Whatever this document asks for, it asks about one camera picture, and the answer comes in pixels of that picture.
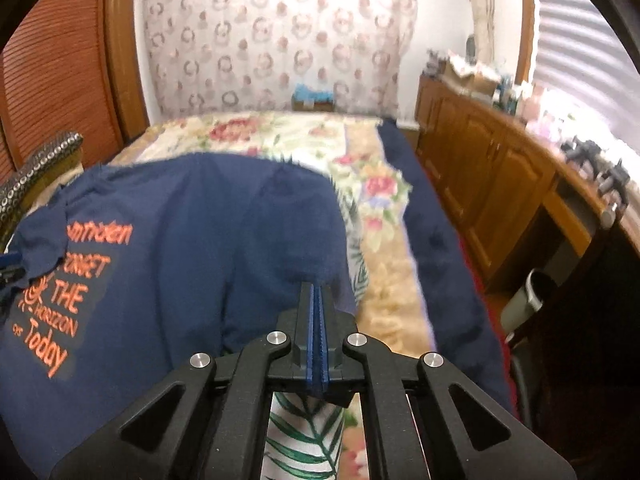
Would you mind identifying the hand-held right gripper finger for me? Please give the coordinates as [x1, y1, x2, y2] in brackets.
[50, 282, 318, 480]
[318, 284, 577, 480]

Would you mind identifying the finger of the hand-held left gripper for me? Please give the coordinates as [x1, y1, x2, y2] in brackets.
[0, 254, 26, 292]

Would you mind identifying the navy printed T-shirt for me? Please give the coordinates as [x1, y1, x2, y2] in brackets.
[0, 152, 359, 480]

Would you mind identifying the palm leaf print cloth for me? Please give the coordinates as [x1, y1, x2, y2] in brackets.
[264, 180, 375, 480]

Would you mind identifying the studded dark cushion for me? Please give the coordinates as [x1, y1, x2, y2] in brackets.
[0, 130, 84, 233]

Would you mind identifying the navy blanket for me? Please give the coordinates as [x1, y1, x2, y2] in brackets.
[376, 119, 517, 417]

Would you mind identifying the floral bedspread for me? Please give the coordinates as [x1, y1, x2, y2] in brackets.
[107, 111, 442, 480]

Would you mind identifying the grey trash bin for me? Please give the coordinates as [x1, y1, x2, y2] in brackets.
[500, 268, 559, 334]

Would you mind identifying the louvered wooden door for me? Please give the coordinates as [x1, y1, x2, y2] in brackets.
[0, 0, 151, 181]

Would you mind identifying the small box with blue items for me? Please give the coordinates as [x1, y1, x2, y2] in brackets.
[292, 82, 335, 113]

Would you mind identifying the wooden cabinet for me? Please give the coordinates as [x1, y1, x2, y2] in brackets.
[414, 74, 640, 297]

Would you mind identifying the cardboard box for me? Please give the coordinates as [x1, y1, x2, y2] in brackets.
[442, 54, 502, 97]

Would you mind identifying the cluster of small bottles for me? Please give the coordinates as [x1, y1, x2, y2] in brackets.
[492, 74, 532, 117]

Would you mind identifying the black clamp gadget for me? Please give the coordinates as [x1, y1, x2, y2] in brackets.
[597, 159, 632, 209]
[560, 137, 602, 172]

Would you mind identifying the white sheer curtain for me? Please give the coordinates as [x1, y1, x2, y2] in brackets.
[469, 0, 497, 62]

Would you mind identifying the striped window blind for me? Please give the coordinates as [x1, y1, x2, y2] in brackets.
[530, 0, 640, 137]

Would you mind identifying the patterned wall curtain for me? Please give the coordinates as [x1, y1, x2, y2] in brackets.
[134, 0, 419, 122]

